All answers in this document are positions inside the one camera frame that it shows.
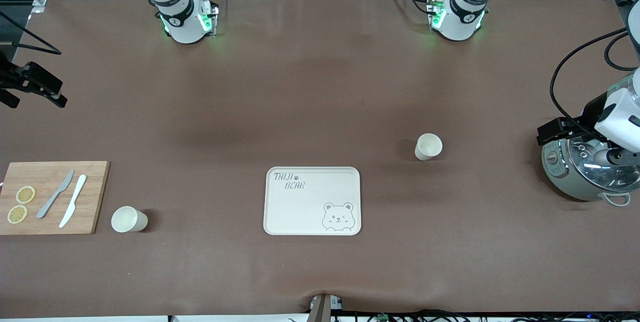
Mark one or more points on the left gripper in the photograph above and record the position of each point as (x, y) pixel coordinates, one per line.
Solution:
(591, 111)

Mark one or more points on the white plastic cup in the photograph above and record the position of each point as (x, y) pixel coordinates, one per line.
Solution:
(428, 146)
(128, 219)

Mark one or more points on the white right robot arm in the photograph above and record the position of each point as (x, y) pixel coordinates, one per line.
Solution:
(182, 19)

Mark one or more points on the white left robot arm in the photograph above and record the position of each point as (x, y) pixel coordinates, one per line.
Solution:
(457, 17)

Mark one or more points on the beige bear print tray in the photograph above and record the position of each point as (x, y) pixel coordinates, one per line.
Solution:
(305, 207)

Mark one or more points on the glass pot lid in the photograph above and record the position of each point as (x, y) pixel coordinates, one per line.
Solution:
(595, 167)

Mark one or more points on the grey cooker with glass lid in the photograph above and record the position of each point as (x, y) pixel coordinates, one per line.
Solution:
(570, 177)

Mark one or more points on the lemon slice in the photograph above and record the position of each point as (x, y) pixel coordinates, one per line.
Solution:
(25, 194)
(17, 214)

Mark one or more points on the grey plastic knife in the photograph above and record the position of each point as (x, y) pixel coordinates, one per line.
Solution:
(56, 195)

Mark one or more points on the white plastic knife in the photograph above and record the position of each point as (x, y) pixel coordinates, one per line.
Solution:
(74, 201)

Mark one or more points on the bamboo cutting board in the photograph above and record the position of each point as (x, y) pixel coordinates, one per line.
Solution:
(87, 202)

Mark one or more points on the metal table clamp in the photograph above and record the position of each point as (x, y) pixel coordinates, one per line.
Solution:
(324, 308)

